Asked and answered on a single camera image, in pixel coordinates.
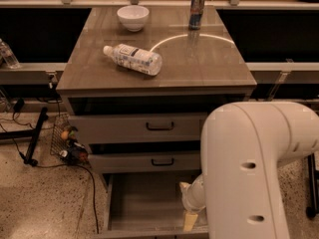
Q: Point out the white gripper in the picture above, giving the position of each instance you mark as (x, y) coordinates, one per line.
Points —
(189, 195)

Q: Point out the grey bottom drawer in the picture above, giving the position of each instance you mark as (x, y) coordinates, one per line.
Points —
(147, 205)

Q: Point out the grey drawer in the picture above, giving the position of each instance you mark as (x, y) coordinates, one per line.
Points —
(138, 128)
(147, 205)
(145, 156)

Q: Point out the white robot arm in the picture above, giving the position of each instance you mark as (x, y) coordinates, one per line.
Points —
(241, 147)

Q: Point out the grey top drawer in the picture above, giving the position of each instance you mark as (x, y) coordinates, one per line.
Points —
(138, 128)

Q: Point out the grey middle drawer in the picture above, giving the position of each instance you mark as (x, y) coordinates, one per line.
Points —
(145, 156)

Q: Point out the grey drawer cabinet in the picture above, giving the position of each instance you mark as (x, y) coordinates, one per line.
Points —
(200, 70)

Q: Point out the black stand leg right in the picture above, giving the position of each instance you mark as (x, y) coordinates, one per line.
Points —
(313, 209)

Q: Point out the black stand leg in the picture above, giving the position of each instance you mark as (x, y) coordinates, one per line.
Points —
(32, 134)
(313, 209)

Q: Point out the clear plastic water bottle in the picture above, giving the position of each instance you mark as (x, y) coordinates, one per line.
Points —
(135, 59)

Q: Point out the black stand leg left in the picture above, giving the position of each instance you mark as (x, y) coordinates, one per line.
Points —
(32, 134)

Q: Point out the white ceramic bowl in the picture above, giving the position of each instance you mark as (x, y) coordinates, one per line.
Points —
(133, 17)

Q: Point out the blue silver drink can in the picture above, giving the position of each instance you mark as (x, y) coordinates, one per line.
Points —
(196, 11)

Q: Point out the clear bottle at left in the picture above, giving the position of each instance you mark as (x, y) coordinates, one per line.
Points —
(8, 55)

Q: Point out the wire basket with fruit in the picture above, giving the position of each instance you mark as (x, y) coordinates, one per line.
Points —
(64, 144)

